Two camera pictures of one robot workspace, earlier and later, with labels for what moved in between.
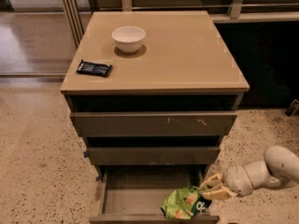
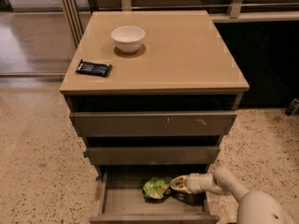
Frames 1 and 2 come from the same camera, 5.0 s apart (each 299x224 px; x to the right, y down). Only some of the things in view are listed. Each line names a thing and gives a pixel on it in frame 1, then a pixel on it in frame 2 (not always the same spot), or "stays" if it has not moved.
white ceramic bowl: x=129 y=38 stays
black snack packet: x=94 y=68 stays
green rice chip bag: x=183 y=203 to x=155 y=189
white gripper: x=235 y=179 to x=195 y=184
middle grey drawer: x=153 y=156 stays
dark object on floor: x=292 y=108 stays
